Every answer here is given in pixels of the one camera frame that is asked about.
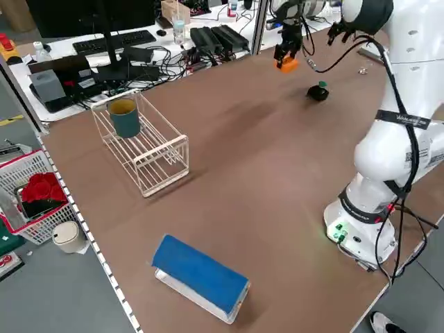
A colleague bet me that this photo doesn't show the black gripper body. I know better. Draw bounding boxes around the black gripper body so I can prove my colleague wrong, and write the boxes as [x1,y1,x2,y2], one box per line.
[279,13,305,48]

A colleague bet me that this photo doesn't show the black button box base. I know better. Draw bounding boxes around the black button box base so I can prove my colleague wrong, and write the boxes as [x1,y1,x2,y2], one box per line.
[307,85,330,102]

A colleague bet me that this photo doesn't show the brown cardboard box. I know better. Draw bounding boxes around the brown cardboard box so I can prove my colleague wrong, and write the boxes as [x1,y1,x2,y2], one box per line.
[160,0,191,28]

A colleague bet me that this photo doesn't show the dark teal cylinder cup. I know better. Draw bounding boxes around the dark teal cylinder cup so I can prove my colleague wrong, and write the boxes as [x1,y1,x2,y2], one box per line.
[109,99,142,139]

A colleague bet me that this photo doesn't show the grey box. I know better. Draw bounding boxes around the grey box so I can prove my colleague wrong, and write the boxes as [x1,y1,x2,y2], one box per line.
[28,69,67,104]

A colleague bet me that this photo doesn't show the yellow emergency stop box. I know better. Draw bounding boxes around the yellow emergency stop box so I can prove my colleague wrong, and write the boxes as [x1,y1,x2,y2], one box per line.
[0,33,22,65]

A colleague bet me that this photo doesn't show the black flower box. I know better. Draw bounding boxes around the black flower box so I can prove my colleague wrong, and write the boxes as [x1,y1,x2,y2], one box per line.
[15,185,70,221]

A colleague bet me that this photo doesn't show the black power brick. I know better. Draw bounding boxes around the black power brick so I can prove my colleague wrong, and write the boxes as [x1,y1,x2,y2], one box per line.
[211,24,250,49]
[189,26,223,53]

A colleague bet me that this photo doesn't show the clear water bottle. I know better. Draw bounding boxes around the clear water bottle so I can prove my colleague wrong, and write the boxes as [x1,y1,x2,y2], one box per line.
[33,40,53,63]
[172,19,185,45]

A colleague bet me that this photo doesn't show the black keyboard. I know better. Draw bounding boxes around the black keyboard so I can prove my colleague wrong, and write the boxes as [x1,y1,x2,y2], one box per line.
[71,30,157,56]

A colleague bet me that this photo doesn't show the black computer monitor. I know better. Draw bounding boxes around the black computer monitor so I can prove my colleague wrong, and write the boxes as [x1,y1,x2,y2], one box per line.
[26,0,160,84]

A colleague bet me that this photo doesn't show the black rectangular device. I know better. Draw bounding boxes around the black rectangular device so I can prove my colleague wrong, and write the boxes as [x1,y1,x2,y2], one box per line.
[27,54,94,84]

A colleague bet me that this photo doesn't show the blue cloth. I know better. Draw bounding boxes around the blue cloth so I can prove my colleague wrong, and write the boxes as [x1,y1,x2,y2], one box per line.
[151,234,250,313]

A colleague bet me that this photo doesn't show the red roses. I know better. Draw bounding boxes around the red roses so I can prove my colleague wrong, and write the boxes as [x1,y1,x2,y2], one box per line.
[21,172,69,204]

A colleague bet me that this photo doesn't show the small white bin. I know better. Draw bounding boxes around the small white bin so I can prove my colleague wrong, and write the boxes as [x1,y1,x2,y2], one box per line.
[51,221,87,255]

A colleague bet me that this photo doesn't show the person's shoe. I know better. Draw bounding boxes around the person's shoe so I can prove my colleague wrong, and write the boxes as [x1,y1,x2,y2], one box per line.
[368,311,407,333]

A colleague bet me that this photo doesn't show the white shopping basket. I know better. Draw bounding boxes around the white shopping basket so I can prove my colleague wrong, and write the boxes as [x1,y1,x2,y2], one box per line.
[0,148,83,246]

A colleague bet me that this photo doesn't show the dark green crate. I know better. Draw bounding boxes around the dark green crate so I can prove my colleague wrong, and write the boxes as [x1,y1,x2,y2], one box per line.
[0,221,27,257]

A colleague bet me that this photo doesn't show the aluminium post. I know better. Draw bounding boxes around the aluminium post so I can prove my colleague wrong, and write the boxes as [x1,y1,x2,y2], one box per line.
[251,0,271,56]

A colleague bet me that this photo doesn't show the white wire basket rack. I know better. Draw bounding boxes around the white wire basket rack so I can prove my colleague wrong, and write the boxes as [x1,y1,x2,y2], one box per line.
[92,89,191,198]

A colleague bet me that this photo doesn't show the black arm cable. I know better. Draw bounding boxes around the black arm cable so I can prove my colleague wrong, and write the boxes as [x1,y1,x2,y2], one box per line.
[300,13,422,209]

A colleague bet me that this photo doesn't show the black base cable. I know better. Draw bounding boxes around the black base cable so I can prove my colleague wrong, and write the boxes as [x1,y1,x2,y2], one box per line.
[376,203,440,287]

